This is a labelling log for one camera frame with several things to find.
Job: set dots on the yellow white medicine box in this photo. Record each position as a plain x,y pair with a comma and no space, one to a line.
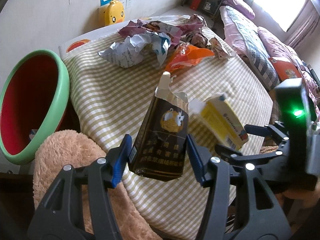
218,116

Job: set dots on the crumpled purple wrapper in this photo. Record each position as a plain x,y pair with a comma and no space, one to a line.
190,31

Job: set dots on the orange plastic bag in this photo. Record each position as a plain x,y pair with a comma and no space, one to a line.
187,55

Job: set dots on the black gold cigarette box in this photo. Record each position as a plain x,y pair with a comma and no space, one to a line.
159,148

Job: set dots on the red bin green rim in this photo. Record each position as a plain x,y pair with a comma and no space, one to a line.
33,103

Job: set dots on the pink floral pillow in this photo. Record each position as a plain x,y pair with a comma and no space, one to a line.
278,49

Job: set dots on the small brown patterned wrapper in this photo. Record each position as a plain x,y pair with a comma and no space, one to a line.
220,50

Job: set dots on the orange red box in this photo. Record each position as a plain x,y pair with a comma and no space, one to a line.
285,68

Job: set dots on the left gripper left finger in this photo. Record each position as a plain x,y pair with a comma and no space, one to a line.
77,204

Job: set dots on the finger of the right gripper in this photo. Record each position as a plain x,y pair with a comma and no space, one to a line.
276,132
240,153

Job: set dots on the checkered beige table cloth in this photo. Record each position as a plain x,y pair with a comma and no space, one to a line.
111,102

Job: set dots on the yellow duck toy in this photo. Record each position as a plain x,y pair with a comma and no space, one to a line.
112,13

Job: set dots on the purple curtain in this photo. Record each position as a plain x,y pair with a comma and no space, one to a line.
305,29

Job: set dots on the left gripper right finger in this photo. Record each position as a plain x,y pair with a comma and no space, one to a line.
240,204

